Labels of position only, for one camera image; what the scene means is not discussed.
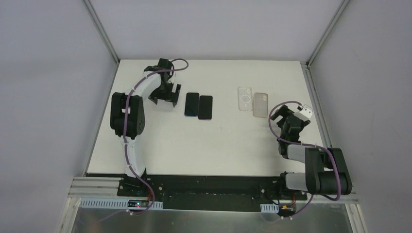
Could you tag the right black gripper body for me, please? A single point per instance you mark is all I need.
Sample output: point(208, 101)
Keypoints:
point(284, 113)

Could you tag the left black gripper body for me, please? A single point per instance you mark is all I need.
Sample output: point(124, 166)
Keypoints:
point(166, 93)

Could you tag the blue smartphone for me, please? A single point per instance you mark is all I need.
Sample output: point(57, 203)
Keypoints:
point(191, 104)

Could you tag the black smartphone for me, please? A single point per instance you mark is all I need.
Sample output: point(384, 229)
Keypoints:
point(205, 107)

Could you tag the clear phone case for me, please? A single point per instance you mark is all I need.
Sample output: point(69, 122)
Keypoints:
point(245, 99)

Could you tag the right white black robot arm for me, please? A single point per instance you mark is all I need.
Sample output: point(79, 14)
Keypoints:
point(325, 171)

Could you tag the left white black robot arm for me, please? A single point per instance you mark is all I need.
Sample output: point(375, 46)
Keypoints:
point(127, 114)

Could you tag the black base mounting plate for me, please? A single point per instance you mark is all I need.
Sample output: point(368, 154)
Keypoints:
point(209, 193)

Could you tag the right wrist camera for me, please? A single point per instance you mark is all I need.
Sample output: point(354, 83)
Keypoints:
point(305, 113)

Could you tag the right white cable duct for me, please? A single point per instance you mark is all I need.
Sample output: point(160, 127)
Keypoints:
point(269, 208)

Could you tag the white cable duct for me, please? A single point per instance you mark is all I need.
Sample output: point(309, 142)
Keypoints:
point(269, 208)
point(130, 204)

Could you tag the aluminium frame rail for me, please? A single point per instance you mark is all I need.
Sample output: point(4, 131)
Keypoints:
point(94, 187)

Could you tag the left white cable duct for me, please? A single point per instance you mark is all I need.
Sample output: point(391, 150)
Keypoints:
point(130, 204)

